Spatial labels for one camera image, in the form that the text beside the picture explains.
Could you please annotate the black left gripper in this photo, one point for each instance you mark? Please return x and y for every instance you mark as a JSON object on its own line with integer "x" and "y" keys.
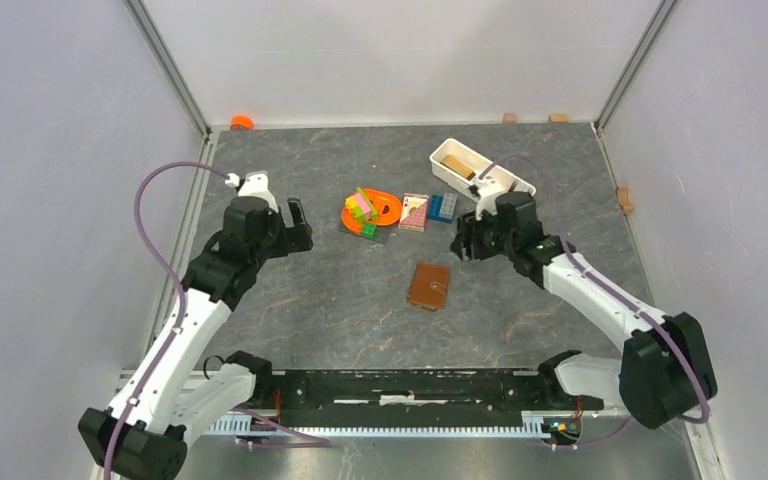
{"x": 291, "y": 239}

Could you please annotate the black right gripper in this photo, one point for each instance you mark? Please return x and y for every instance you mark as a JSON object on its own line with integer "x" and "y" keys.
{"x": 469, "y": 228}

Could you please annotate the brown leather card holder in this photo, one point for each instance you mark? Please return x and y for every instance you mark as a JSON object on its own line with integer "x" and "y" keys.
{"x": 429, "y": 287}

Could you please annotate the white rectangular plastic tray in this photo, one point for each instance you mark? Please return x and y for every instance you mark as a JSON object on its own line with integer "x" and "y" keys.
{"x": 484, "y": 169}

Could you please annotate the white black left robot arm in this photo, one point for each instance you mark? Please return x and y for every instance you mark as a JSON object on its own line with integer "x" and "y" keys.
{"x": 148, "y": 428}

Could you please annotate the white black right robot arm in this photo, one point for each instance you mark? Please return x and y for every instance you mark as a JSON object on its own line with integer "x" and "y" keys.
{"x": 665, "y": 370}

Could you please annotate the red playing card box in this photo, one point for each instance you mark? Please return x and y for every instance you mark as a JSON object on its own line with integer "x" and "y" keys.
{"x": 414, "y": 212}

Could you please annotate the tan card in tray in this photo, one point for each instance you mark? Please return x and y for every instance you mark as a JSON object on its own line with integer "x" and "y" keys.
{"x": 458, "y": 167}

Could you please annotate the blue grey building block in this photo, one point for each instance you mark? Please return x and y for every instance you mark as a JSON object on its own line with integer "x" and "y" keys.
{"x": 442, "y": 208}

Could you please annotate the pink yellow green block stack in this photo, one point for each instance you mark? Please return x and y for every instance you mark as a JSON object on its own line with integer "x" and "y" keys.
{"x": 360, "y": 207}

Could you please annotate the green building block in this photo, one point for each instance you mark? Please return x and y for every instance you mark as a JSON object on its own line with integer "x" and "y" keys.
{"x": 368, "y": 230}

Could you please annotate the dark grey block baseplate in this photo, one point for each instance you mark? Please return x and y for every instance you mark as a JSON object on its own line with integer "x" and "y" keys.
{"x": 382, "y": 235}

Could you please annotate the orange tape roll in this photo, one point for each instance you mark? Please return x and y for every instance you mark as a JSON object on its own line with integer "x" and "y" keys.
{"x": 241, "y": 123}

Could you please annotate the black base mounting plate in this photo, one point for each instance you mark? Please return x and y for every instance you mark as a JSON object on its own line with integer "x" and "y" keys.
{"x": 493, "y": 397}

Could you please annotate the wooden block right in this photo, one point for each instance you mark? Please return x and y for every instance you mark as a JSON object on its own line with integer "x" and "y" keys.
{"x": 558, "y": 118}

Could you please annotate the curved wooden piece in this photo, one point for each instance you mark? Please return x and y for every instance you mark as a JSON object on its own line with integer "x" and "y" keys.
{"x": 624, "y": 199}

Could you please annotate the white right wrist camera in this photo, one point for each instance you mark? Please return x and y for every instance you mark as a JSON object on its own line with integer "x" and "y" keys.
{"x": 485, "y": 192}

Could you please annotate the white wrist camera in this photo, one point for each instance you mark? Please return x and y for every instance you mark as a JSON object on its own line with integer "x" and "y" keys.
{"x": 485, "y": 192}
{"x": 256, "y": 184}

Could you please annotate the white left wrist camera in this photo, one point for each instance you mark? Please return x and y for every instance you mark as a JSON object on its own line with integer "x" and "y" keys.
{"x": 256, "y": 184}

